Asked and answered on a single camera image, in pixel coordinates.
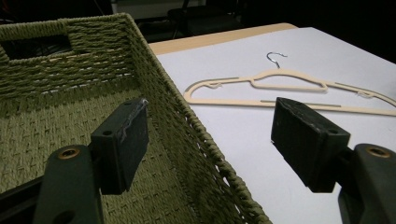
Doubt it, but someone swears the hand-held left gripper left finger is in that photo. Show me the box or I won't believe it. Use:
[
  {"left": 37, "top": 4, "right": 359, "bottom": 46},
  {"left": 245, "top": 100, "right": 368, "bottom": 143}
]
[{"left": 33, "top": 97, "right": 150, "bottom": 224}]

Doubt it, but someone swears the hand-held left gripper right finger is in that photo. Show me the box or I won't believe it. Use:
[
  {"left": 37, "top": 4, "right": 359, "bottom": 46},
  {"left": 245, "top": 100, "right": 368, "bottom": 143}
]
[{"left": 270, "top": 96, "right": 396, "bottom": 224}]

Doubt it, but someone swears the beige clothes hanger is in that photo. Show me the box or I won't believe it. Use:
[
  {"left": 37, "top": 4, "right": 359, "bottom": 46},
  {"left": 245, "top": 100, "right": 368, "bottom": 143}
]
[{"left": 183, "top": 51, "right": 396, "bottom": 118}]

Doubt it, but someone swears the green woven basket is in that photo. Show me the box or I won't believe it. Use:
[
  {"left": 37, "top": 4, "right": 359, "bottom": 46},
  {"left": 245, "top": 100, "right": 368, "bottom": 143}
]
[{"left": 0, "top": 12, "right": 273, "bottom": 224}]

